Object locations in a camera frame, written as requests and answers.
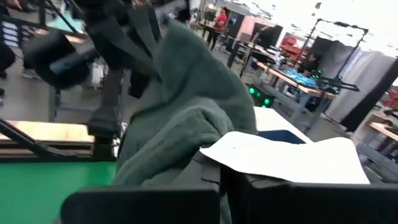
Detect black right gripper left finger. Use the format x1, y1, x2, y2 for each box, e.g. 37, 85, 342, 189
169, 151, 221, 191

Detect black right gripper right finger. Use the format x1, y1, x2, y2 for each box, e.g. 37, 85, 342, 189
222, 166, 290, 190

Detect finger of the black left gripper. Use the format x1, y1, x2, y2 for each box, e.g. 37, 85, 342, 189
88, 18, 158, 77
130, 6, 161, 52

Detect dark green garment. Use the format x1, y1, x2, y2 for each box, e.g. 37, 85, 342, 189
111, 21, 259, 224

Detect light wooden desk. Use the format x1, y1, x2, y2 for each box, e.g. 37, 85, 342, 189
253, 106, 313, 144

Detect person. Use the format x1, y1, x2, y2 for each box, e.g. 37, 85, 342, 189
206, 6, 229, 52

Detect black box with green lights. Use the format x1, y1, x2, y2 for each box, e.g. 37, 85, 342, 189
247, 83, 275, 109

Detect wooden top workbench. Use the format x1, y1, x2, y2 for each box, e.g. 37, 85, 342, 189
254, 60, 337, 131

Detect teal cloth pile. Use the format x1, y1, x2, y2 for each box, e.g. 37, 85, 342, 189
282, 67, 318, 88

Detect black monitor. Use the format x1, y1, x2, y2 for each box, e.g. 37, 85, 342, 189
251, 22, 284, 50

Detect red storage bins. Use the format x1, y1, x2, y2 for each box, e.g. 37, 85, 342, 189
280, 35, 308, 56

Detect grey curtain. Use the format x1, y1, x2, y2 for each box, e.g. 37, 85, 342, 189
323, 39, 398, 125

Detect black aluminium table frame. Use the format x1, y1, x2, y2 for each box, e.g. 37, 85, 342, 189
0, 117, 118, 163

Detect black tube rig frame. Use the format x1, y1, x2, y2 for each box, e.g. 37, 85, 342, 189
292, 17, 370, 82

